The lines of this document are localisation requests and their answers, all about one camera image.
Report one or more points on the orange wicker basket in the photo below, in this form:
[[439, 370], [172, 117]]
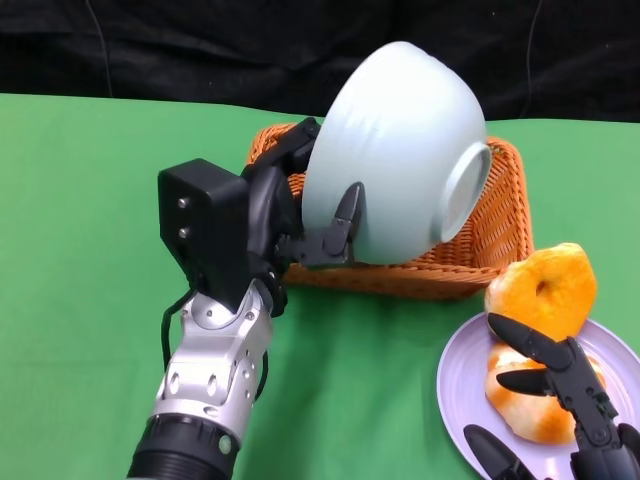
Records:
[[500, 225]]

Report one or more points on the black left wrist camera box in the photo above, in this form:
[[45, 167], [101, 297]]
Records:
[[200, 225]]

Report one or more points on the black backdrop cloth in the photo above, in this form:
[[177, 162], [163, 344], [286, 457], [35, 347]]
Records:
[[200, 40]]

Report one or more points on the pale green ceramic bowl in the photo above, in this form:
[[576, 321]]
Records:
[[400, 125]]

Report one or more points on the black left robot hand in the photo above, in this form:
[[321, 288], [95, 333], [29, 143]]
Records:
[[272, 210]]

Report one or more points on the green table cloth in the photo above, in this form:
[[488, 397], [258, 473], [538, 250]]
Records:
[[75, 200]]

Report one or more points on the lavender round plate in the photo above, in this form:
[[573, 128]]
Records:
[[460, 380]]

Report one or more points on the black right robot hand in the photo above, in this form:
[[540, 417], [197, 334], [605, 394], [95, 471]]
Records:
[[600, 450]]

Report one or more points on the orange striped bread bun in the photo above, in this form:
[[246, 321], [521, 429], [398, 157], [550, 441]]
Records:
[[570, 280], [525, 410]]

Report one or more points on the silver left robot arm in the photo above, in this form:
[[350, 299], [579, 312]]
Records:
[[210, 360]]

